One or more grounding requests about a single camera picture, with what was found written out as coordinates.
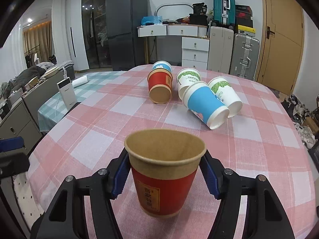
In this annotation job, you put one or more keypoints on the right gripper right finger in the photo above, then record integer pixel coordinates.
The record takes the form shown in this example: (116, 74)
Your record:
(265, 216)

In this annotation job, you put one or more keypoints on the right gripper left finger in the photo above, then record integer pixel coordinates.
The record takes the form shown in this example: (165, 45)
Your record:
(79, 200)

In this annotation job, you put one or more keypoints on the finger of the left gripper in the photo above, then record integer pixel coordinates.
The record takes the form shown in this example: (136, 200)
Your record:
(11, 144)

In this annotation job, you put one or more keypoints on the red kraft paper cup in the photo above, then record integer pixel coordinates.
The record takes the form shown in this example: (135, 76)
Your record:
(163, 163)

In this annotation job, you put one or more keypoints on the blue white paper cup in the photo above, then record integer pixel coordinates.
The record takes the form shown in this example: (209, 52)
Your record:
(203, 103)

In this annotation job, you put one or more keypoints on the white green paper cup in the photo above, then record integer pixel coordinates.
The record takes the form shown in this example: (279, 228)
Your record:
(185, 78)

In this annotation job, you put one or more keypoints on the red paper cup lying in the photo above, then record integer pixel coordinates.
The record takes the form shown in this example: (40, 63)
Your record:
(160, 86)

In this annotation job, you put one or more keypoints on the blue rabbit paper cup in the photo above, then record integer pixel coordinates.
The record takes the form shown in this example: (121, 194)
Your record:
(162, 65)

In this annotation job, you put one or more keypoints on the grey cabinet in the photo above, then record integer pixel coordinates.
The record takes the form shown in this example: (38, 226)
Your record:
(22, 120)

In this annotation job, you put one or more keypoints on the teal plaid tablecloth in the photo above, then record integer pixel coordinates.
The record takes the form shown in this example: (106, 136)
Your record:
(54, 109)

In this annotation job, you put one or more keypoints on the pink plaid tablecloth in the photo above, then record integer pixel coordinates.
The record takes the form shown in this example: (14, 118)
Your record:
(260, 139)

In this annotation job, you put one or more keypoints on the white power bank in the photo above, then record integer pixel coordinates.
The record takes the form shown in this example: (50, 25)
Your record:
(67, 93)

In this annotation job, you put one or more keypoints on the white rolled paper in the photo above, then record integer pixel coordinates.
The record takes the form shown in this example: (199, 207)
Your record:
(80, 81)

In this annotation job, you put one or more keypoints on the silver aluminium suitcase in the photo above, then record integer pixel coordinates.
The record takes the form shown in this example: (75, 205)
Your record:
(244, 56)

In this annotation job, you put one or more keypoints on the beige suitcase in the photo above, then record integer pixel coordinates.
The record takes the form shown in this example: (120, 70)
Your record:
(220, 49)

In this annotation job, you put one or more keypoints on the black refrigerator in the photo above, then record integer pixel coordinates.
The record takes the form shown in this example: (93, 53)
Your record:
(123, 17)

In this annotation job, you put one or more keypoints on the white vanity desk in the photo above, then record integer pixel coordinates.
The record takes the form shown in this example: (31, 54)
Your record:
(184, 45)

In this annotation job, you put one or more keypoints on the wooden door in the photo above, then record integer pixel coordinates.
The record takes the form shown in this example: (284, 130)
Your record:
(282, 45)

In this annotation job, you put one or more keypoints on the yellow black box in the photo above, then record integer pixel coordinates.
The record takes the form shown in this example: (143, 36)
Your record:
(245, 30)

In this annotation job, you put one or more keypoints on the blue plastic bag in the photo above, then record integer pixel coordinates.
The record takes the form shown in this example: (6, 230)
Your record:
(151, 20)

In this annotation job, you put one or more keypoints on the teal suitcase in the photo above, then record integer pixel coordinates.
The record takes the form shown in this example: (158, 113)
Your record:
(224, 13)

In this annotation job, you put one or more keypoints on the round mirror frame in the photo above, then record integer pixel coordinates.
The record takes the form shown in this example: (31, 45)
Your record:
(172, 12)

